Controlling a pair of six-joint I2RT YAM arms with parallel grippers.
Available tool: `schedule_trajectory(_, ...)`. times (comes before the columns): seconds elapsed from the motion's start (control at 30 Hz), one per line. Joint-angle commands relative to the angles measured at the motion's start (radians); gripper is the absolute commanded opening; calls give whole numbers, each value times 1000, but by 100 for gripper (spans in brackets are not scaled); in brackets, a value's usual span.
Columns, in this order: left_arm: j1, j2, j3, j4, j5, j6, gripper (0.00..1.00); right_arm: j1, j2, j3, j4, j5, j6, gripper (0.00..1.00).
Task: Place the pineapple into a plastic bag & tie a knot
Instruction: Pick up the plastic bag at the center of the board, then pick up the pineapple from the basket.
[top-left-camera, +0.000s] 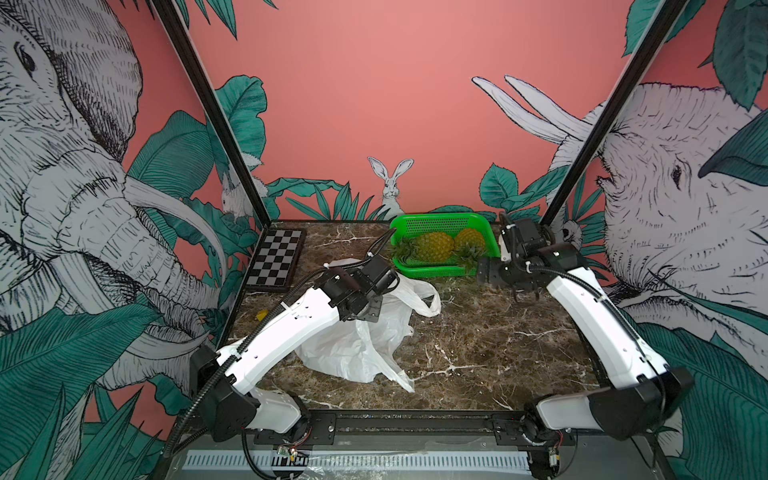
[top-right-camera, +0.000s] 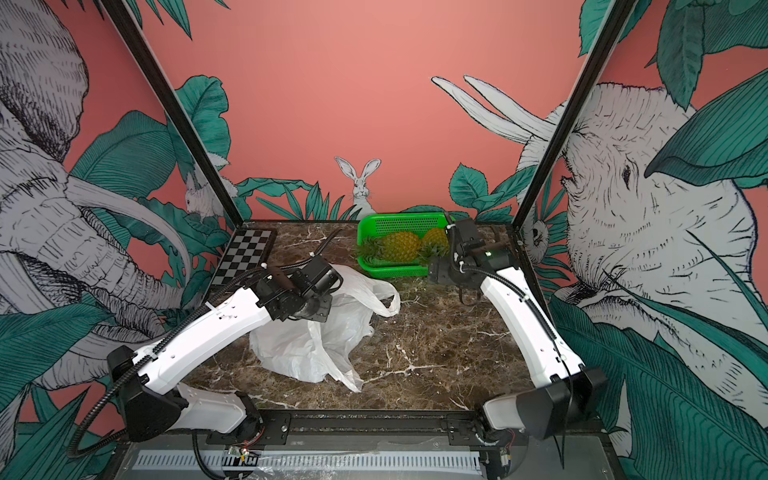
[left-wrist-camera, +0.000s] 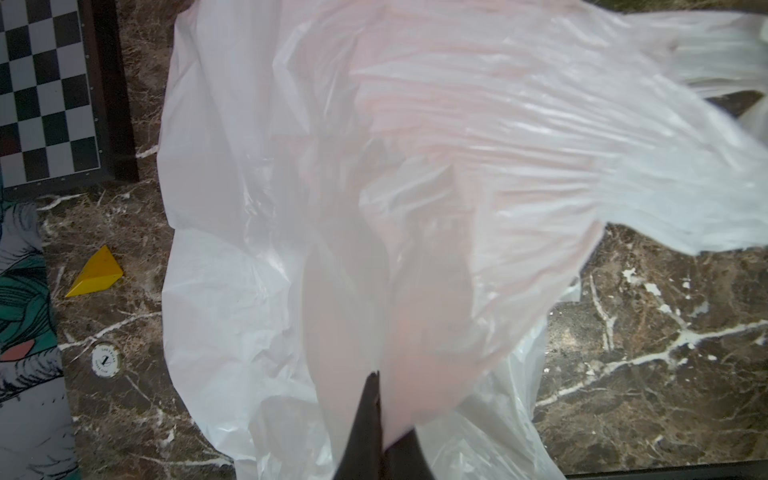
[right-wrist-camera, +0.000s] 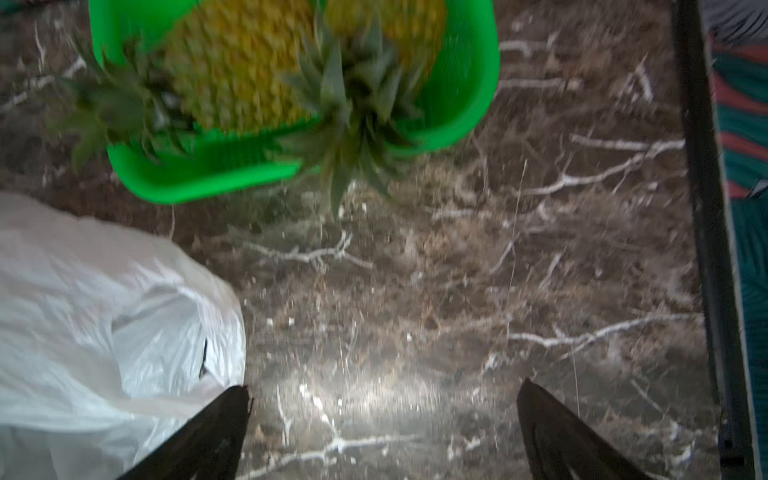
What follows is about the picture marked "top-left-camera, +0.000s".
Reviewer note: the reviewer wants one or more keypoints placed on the black frame post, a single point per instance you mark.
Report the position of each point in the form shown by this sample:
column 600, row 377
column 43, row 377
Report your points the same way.
column 170, row 18
column 655, row 34

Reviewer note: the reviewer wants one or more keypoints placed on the white plastic bag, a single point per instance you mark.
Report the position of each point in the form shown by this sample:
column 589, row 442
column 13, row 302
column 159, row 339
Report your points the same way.
column 358, row 351

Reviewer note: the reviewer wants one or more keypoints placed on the pineapple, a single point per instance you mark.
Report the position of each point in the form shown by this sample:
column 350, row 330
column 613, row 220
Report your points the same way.
column 430, row 248
column 469, row 248

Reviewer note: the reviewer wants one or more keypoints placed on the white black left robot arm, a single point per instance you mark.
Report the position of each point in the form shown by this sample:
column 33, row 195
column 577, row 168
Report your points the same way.
column 225, row 382

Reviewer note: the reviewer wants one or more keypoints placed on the left black frame post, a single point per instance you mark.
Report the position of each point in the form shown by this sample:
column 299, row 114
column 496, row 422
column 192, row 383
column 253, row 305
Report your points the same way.
column 170, row 18

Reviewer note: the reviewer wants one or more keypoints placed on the white slotted cable duct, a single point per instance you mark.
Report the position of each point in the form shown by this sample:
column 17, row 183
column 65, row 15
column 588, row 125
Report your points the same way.
column 498, row 462

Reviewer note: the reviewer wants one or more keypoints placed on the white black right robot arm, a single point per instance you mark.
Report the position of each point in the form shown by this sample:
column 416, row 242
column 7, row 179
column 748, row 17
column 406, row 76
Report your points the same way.
column 642, row 389

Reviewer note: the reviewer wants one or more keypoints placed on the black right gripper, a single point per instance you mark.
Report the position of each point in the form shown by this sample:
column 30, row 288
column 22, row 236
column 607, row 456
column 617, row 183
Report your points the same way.
column 492, row 275

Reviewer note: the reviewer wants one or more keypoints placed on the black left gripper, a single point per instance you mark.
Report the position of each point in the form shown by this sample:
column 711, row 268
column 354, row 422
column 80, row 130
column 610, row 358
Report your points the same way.
column 375, row 314

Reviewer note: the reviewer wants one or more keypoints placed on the right black frame post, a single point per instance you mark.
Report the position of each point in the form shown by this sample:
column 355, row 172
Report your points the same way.
column 655, row 34

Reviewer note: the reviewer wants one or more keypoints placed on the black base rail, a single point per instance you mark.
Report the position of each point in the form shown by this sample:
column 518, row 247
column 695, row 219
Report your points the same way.
column 328, row 427

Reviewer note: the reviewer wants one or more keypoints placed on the black white checkerboard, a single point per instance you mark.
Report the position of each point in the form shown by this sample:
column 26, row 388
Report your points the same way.
column 276, row 261

